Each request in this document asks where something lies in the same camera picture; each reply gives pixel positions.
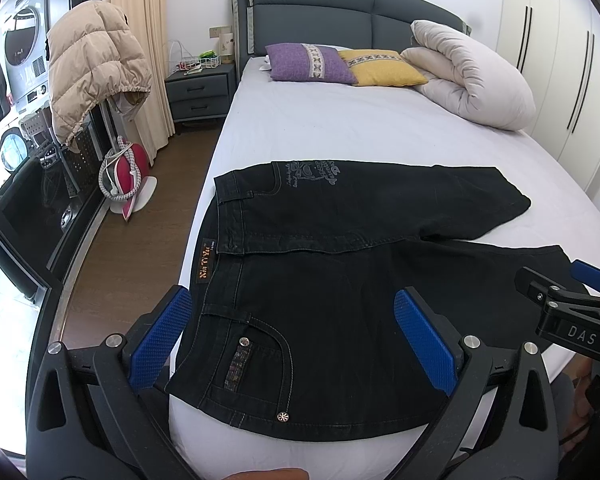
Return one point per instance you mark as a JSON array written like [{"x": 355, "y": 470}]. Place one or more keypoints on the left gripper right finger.
[{"x": 499, "y": 420}]

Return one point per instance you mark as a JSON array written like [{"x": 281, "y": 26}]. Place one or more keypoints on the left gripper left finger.
[{"x": 101, "y": 412}]

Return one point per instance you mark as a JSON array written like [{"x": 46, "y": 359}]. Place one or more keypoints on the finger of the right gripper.
[{"x": 586, "y": 274}]

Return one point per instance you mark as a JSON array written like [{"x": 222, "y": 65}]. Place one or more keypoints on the black denim pants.
[{"x": 295, "y": 272}]

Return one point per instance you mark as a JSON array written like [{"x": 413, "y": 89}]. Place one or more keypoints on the red and white heater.
[{"x": 124, "y": 178}]

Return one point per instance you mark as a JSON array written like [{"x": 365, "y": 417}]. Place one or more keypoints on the rolled white duvet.
[{"x": 468, "y": 79}]

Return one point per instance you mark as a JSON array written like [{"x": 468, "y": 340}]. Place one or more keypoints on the white wardrobe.
[{"x": 555, "y": 44}]

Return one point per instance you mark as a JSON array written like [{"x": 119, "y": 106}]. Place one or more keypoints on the yellow patterned pillow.
[{"x": 381, "y": 68}]

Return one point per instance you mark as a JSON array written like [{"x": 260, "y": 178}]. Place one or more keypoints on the dark grey nightstand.
[{"x": 201, "y": 96}]

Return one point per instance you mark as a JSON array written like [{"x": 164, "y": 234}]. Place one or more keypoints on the bed with white sheet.
[{"x": 270, "y": 121}]

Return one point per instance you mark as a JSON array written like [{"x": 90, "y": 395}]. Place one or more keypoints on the dark grey padded headboard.
[{"x": 355, "y": 24}]

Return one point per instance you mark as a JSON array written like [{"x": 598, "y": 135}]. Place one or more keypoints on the beige puffer jacket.
[{"x": 93, "y": 58}]

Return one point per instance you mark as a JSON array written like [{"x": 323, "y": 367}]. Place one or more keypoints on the purple patterned pillow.
[{"x": 291, "y": 61}]

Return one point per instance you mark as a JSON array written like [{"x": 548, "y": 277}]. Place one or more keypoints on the beige curtain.
[{"x": 152, "y": 125}]

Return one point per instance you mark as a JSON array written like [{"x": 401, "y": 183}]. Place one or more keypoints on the wire basket on nightstand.
[{"x": 209, "y": 59}]

